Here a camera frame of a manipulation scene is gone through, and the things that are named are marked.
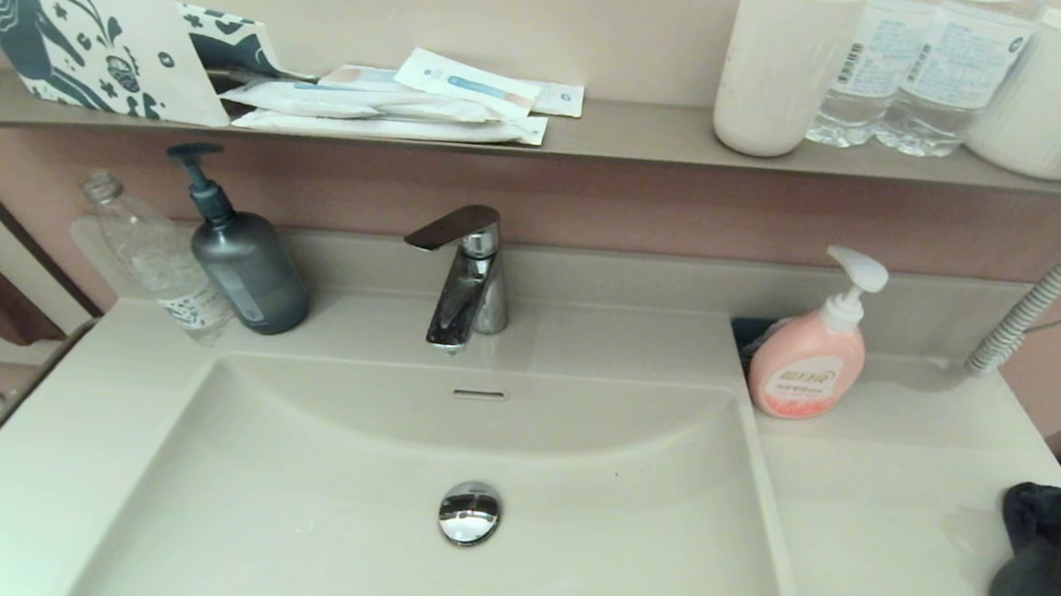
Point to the chrome drain stopper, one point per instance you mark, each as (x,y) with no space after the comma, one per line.
(470,516)

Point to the white packet with peach print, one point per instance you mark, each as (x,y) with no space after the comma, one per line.
(359,77)

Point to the small white teal print pouch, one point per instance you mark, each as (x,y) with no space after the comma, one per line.
(232,43)

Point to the small white square packet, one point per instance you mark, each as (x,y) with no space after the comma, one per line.
(561,98)

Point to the small dark packet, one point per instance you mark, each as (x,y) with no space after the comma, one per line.
(749,334)

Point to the clear water bottle white label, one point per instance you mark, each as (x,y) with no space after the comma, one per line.
(958,81)
(876,64)

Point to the large white teal print pouch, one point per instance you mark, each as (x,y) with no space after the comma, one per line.
(88,39)

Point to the white plain tumbler cup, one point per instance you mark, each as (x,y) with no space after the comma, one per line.
(784,69)

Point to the long white plastic packet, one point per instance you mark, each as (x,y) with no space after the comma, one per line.
(343,102)

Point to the white ceramic sink basin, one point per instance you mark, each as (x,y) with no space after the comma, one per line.
(325,512)

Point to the white packet with blue toothbrush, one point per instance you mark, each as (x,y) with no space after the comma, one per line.
(465,83)

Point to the chrome sink faucet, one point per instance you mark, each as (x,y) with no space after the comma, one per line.
(463,309)

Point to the grey wall shelf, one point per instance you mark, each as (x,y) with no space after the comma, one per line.
(625,128)

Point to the grey pump dispenser bottle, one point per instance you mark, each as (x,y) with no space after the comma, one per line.
(250,276)

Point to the clear empty plastic bottle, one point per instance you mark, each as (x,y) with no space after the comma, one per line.
(149,261)

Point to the pink hand soap pump bottle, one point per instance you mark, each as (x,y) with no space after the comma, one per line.
(804,365)

